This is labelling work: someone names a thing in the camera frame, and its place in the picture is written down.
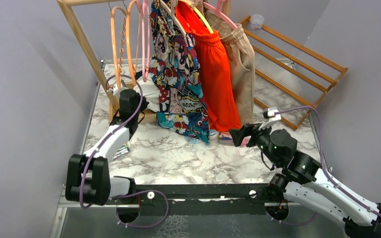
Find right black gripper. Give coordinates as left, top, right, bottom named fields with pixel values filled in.
left=229, top=119, right=281, bottom=166

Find white shorts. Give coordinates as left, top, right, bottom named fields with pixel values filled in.
left=106, top=78, right=162, bottom=114

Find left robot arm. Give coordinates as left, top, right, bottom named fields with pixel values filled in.
left=65, top=89, right=148, bottom=207

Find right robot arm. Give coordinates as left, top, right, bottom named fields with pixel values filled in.
left=229, top=124, right=381, bottom=238

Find orange hanger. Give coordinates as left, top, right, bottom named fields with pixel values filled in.
left=126, top=0, right=141, bottom=89
left=110, top=6, right=127, bottom=89

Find orange shorts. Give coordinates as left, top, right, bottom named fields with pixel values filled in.
left=175, top=1, right=241, bottom=132

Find pink empty hanger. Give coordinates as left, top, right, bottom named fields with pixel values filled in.
left=136, top=0, right=151, bottom=82

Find comic print shorts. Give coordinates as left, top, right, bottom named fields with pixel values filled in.
left=148, top=0, right=209, bottom=144

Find beige shorts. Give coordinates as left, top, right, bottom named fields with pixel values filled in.
left=204, top=8, right=255, bottom=124

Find wooden hanger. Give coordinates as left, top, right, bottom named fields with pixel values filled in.
left=159, top=0, right=187, bottom=35

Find yellow hanger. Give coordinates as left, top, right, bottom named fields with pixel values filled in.
left=178, top=0, right=214, bottom=35

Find pink hanger with beige shorts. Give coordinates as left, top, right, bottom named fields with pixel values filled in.
left=203, top=0, right=237, bottom=29

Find wooden clothes rack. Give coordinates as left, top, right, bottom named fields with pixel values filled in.
left=57, top=0, right=232, bottom=123

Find pink pen pack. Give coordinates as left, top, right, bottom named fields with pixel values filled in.
left=218, top=132, right=250, bottom=146

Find marker pen pack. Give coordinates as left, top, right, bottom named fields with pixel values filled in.
left=113, top=143, right=130, bottom=160

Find wooden slatted rack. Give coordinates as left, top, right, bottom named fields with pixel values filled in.
left=239, top=15, right=349, bottom=131

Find clear plastic cup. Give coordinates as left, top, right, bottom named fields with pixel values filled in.
left=248, top=14, right=264, bottom=30

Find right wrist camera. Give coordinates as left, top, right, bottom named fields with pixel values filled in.
left=260, top=107, right=282, bottom=129

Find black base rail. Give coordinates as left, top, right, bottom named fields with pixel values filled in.
left=106, top=183, right=283, bottom=217

